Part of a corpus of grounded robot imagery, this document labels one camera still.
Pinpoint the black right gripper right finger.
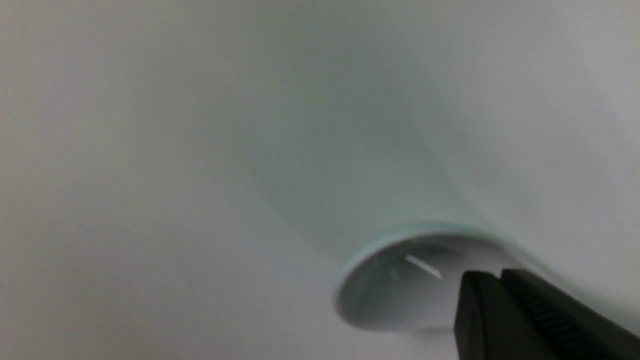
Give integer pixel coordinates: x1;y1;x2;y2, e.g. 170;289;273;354
500;269;640;360

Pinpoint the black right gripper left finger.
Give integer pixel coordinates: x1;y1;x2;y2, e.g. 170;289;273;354
454;271;556;360

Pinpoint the pale green cup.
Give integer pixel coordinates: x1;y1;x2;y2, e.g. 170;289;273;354
253;79;558;332

